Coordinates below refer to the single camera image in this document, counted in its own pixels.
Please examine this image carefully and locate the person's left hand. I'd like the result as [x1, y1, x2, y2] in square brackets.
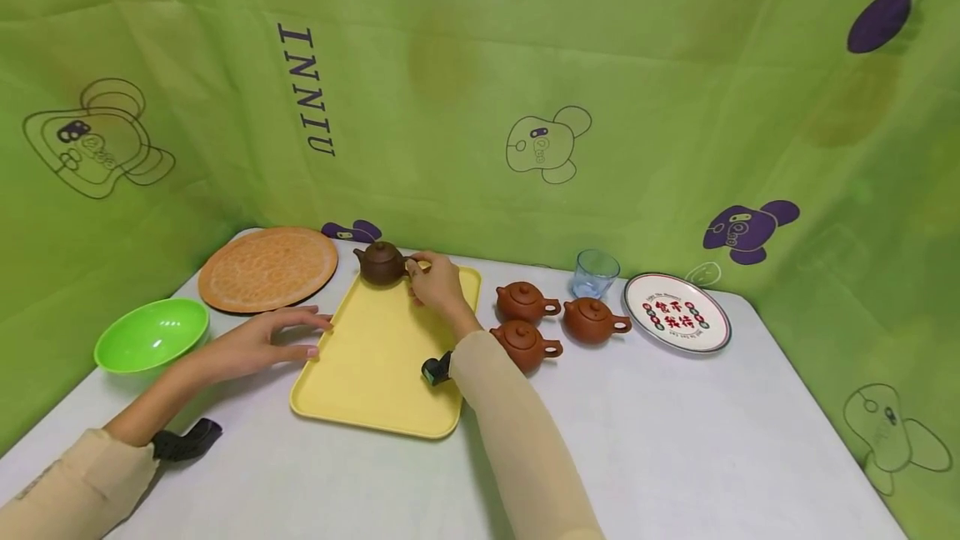
[196, 305, 334, 383]

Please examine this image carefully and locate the person's right hand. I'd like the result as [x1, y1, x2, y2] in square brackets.
[405, 251, 482, 342]

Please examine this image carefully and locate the dark brown clay teapot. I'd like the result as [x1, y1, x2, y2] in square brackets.
[352, 241, 413, 288]

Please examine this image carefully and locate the person's left forearm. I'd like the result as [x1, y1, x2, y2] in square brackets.
[0, 350, 226, 540]

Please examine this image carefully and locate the person's right forearm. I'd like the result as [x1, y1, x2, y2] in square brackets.
[447, 320, 606, 540]

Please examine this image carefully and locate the round orange mat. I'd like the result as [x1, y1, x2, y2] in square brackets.
[197, 227, 340, 316]

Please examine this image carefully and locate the yellow plastic tray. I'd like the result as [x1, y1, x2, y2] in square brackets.
[289, 265, 483, 441]

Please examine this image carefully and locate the black wrist band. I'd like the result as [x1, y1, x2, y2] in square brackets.
[420, 350, 454, 388]
[151, 417, 224, 464]

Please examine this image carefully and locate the reddish brown clay teapot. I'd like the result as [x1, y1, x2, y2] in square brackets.
[495, 280, 563, 327]
[562, 296, 633, 347]
[488, 319, 564, 375]

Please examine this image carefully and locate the green plastic bowl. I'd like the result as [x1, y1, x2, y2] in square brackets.
[92, 297, 211, 376]

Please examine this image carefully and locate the clear blue glass cup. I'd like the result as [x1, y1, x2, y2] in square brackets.
[571, 248, 623, 301]

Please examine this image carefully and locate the white plate with red print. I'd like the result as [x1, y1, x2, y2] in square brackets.
[622, 272, 733, 356]

